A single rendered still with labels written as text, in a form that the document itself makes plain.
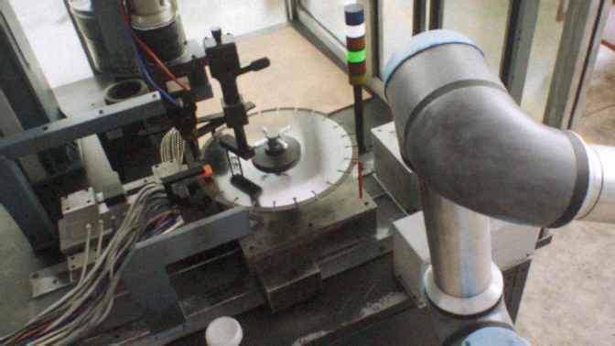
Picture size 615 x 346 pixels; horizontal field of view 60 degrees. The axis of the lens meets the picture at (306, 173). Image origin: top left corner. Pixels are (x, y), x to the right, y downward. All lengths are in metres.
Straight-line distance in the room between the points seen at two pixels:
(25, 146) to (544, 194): 1.06
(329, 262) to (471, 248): 0.50
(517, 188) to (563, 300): 1.67
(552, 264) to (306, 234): 1.31
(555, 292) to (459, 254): 1.43
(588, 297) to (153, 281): 1.59
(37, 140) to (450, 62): 0.94
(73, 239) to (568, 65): 1.08
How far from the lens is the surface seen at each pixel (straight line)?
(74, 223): 1.32
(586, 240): 2.37
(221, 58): 0.97
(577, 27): 0.98
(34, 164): 1.63
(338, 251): 1.20
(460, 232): 0.72
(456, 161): 0.50
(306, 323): 1.11
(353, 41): 1.27
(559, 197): 0.52
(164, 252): 1.00
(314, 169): 1.11
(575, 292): 2.19
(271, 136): 1.13
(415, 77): 0.57
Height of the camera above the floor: 1.67
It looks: 41 degrees down
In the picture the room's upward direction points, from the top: 8 degrees counter-clockwise
